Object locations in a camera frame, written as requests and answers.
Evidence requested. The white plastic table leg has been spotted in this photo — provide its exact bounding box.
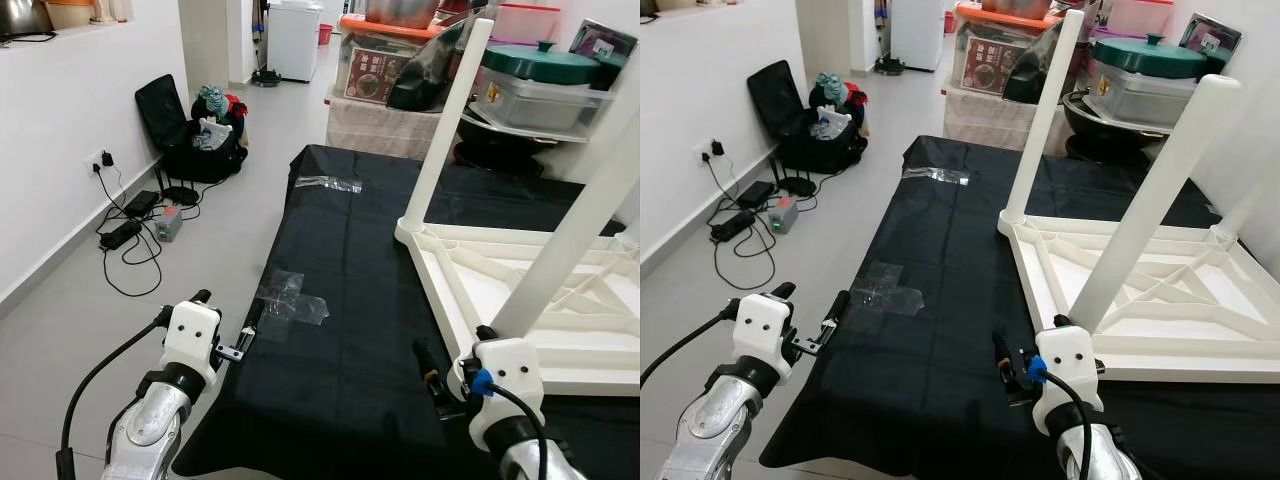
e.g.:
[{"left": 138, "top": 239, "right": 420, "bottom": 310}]
[
  {"left": 395, "top": 18, "right": 496, "bottom": 241},
  {"left": 998, "top": 8, "right": 1088, "bottom": 226},
  {"left": 1212, "top": 165, "right": 1280, "bottom": 246},
  {"left": 1068, "top": 73, "right": 1244, "bottom": 333},
  {"left": 488, "top": 135, "right": 640, "bottom": 339}
]

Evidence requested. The clear tape patch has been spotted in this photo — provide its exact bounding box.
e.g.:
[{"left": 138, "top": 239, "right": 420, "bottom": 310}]
[
  {"left": 293, "top": 175, "right": 363, "bottom": 194},
  {"left": 902, "top": 167, "right": 971, "bottom": 187},
  {"left": 252, "top": 268, "right": 331, "bottom": 343},
  {"left": 850, "top": 262, "right": 926, "bottom": 321}
]

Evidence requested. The white plastic table top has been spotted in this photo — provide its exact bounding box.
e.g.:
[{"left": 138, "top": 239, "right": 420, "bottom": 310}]
[
  {"left": 997, "top": 210, "right": 1280, "bottom": 384},
  {"left": 393, "top": 218, "right": 640, "bottom": 398}
]

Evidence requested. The grey electronic box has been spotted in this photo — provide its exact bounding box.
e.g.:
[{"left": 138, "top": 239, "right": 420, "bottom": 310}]
[
  {"left": 768, "top": 196, "right": 801, "bottom": 236},
  {"left": 153, "top": 205, "right": 186, "bottom": 244}
]

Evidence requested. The black tablecloth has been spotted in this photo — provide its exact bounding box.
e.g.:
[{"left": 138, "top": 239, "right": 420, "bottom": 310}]
[
  {"left": 758, "top": 135, "right": 1280, "bottom": 480},
  {"left": 172, "top": 145, "right": 640, "bottom": 480}
]

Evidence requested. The white crumpled plastic bag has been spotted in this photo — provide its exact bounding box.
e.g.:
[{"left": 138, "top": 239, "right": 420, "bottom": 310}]
[
  {"left": 808, "top": 107, "right": 853, "bottom": 141},
  {"left": 192, "top": 118, "right": 236, "bottom": 151}
]

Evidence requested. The black wok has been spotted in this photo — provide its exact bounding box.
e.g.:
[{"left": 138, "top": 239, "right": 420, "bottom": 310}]
[
  {"left": 1062, "top": 92, "right": 1171, "bottom": 166},
  {"left": 450, "top": 105, "right": 561, "bottom": 176}
]

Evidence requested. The black folding chair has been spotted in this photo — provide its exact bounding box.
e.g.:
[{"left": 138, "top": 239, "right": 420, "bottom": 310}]
[
  {"left": 747, "top": 60, "right": 809, "bottom": 191},
  {"left": 135, "top": 73, "right": 196, "bottom": 201}
]

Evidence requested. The beige cloth covered bench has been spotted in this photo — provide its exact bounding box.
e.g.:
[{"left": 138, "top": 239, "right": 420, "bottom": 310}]
[
  {"left": 942, "top": 82, "right": 1031, "bottom": 153},
  {"left": 325, "top": 90, "right": 441, "bottom": 161}
]

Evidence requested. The glossy black bag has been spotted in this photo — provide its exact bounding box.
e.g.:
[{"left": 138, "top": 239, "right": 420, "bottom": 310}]
[
  {"left": 1003, "top": 20, "right": 1066, "bottom": 104},
  {"left": 385, "top": 25, "right": 471, "bottom": 111}
]

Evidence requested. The orange lidded storage box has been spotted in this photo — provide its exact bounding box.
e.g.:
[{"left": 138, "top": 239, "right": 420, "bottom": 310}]
[
  {"left": 952, "top": 3, "right": 1056, "bottom": 96},
  {"left": 335, "top": 12, "right": 446, "bottom": 101}
]

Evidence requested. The white cabinet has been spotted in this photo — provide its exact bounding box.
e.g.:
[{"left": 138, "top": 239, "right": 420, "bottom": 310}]
[
  {"left": 265, "top": 0, "right": 326, "bottom": 83},
  {"left": 890, "top": 0, "right": 946, "bottom": 71}
]

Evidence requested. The green pot with lid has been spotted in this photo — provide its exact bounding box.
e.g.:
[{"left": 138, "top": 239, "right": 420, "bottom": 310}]
[
  {"left": 480, "top": 40, "right": 603, "bottom": 86},
  {"left": 1092, "top": 33, "right": 1211, "bottom": 79}
]

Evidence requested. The framed picture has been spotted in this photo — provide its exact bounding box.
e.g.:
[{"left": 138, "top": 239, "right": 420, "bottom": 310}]
[
  {"left": 1180, "top": 12, "right": 1244, "bottom": 76},
  {"left": 570, "top": 20, "right": 639, "bottom": 66}
]

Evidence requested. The orange bowl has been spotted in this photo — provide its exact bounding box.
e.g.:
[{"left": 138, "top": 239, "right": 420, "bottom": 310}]
[{"left": 45, "top": 0, "right": 96, "bottom": 29}]

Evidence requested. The red lidded plastic container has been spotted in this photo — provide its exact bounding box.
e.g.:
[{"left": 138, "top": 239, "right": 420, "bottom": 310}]
[
  {"left": 495, "top": 3, "right": 563, "bottom": 43},
  {"left": 1108, "top": 0, "right": 1176, "bottom": 36}
]

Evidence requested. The large steel pot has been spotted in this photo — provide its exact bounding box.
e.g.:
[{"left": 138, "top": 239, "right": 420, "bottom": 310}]
[
  {"left": 985, "top": 0, "right": 1051, "bottom": 19},
  {"left": 365, "top": 0, "right": 441, "bottom": 29}
]

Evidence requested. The small steel cooking pot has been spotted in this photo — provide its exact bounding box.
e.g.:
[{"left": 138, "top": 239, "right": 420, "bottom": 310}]
[{"left": 0, "top": 0, "right": 51, "bottom": 39}]

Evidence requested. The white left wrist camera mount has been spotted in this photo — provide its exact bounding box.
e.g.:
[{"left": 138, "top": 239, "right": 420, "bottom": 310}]
[
  {"left": 732, "top": 293, "right": 796, "bottom": 381},
  {"left": 160, "top": 300, "right": 223, "bottom": 386}
]

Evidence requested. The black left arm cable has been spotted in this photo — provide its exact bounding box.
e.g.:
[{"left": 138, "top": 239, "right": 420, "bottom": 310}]
[
  {"left": 640, "top": 298, "right": 741, "bottom": 391},
  {"left": 58, "top": 305, "right": 173, "bottom": 480}
]

